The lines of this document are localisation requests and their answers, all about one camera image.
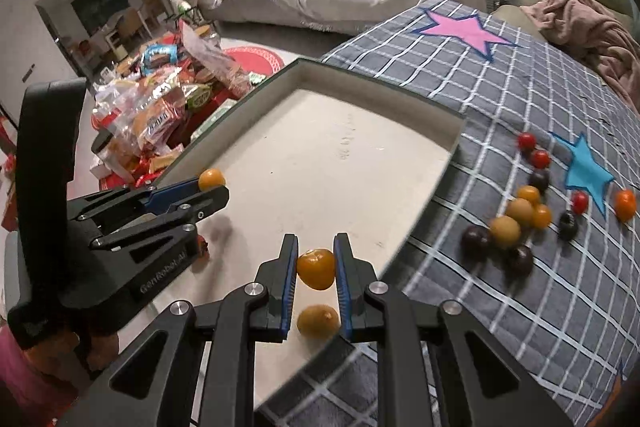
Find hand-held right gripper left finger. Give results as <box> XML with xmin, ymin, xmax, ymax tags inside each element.
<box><xmin>62</xmin><ymin>233</ymin><xmax>301</xmax><ymax>427</ymax></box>

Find black jar lid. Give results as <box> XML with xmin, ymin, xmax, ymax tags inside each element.
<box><xmin>91</xmin><ymin>130</ymin><xmax>115</xmax><ymax>155</ymax></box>

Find person's left forearm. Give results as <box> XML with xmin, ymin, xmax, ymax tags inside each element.
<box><xmin>0</xmin><ymin>324</ymin><xmax>83</xmax><ymax>427</ymax></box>

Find blue snack packet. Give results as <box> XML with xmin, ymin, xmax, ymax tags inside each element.
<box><xmin>141</xmin><ymin>44</ymin><xmax>181</xmax><ymax>75</ymax></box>

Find clear plastic bag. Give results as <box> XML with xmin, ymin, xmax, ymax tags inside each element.
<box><xmin>180</xmin><ymin>22</ymin><xmax>251</xmax><ymax>98</ymax></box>

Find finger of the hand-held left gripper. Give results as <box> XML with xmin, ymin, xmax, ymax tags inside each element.
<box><xmin>67</xmin><ymin>179</ymin><xmax>207</xmax><ymax>229</ymax></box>
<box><xmin>89</xmin><ymin>186</ymin><xmax>231</xmax><ymax>254</ymax></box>

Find green wet wipes pack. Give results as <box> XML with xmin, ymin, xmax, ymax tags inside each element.
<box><xmin>192</xmin><ymin>99</ymin><xmax>236</xmax><ymax>142</ymax></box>

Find grey checked star cloth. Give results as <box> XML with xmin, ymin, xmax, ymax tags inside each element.
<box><xmin>255</xmin><ymin>0</ymin><xmax>640</xmax><ymax>427</ymax></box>

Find wooden chair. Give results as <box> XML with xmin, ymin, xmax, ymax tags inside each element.
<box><xmin>120</xmin><ymin>7</ymin><xmax>148</xmax><ymax>40</ymax></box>

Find pink brown blanket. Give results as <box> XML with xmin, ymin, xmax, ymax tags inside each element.
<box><xmin>520</xmin><ymin>0</ymin><xmax>640</xmax><ymax>112</ymax></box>

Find orange cherry tomato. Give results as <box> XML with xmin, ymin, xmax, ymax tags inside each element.
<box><xmin>614</xmin><ymin>189</ymin><xmax>637</xmax><ymax>223</ymax></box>

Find clear bread bag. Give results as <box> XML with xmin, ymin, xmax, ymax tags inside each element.
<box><xmin>95</xmin><ymin>77</ymin><xmax>191</xmax><ymax>168</ymax></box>

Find green round snack pack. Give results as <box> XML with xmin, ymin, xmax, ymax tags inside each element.
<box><xmin>185</xmin><ymin>84</ymin><xmax>213</xmax><ymax>110</ymax></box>

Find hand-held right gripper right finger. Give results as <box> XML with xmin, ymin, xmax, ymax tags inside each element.
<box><xmin>332</xmin><ymin>232</ymin><xmax>576</xmax><ymax>427</ymax></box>

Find person's left hand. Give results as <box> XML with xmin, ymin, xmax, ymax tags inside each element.
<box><xmin>42</xmin><ymin>329</ymin><xmax>120</xmax><ymax>374</ymax></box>

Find white shallow tray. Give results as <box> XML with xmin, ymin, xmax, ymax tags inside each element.
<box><xmin>150</xmin><ymin>58</ymin><xmax>467</xmax><ymax>413</ymax></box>

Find red round mat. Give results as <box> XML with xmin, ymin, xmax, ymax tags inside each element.
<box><xmin>90</xmin><ymin>46</ymin><xmax>287</xmax><ymax>192</ymax></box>

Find tan round fruit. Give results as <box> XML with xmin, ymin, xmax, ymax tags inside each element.
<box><xmin>505</xmin><ymin>198</ymin><xmax>536</xmax><ymax>226</ymax></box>
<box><xmin>297</xmin><ymin>304</ymin><xmax>341</xmax><ymax>340</ymax></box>
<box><xmin>489</xmin><ymin>215</ymin><xmax>522</xmax><ymax>249</ymax></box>

